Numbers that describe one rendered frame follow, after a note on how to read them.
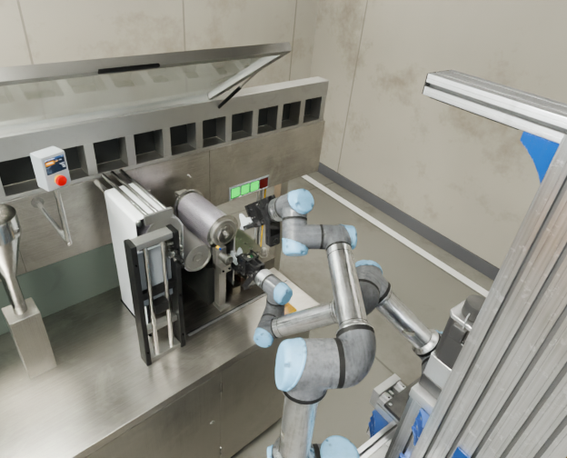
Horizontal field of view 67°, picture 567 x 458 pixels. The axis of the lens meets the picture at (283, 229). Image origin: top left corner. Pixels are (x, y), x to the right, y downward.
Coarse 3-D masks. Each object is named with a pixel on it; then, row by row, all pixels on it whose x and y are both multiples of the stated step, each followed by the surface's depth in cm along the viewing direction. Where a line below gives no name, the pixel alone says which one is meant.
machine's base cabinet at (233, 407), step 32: (256, 352) 179; (224, 384) 174; (256, 384) 193; (160, 416) 154; (192, 416) 168; (224, 416) 186; (256, 416) 208; (128, 448) 150; (160, 448) 163; (192, 448) 180; (224, 448) 201
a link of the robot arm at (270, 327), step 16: (368, 288) 142; (320, 304) 149; (368, 304) 140; (272, 320) 157; (288, 320) 152; (304, 320) 149; (320, 320) 146; (336, 320) 143; (256, 336) 156; (272, 336) 156
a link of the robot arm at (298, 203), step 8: (296, 192) 124; (304, 192) 125; (280, 200) 129; (288, 200) 125; (296, 200) 123; (304, 200) 124; (312, 200) 126; (280, 208) 129; (288, 208) 125; (296, 208) 123; (304, 208) 124; (312, 208) 126; (280, 216) 131; (304, 216) 126
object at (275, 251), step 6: (276, 186) 261; (282, 186) 258; (276, 192) 263; (282, 192) 261; (282, 222) 275; (282, 228) 278; (282, 234) 282; (276, 246) 284; (270, 252) 290; (276, 252) 287; (276, 258) 290; (276, 264) 294
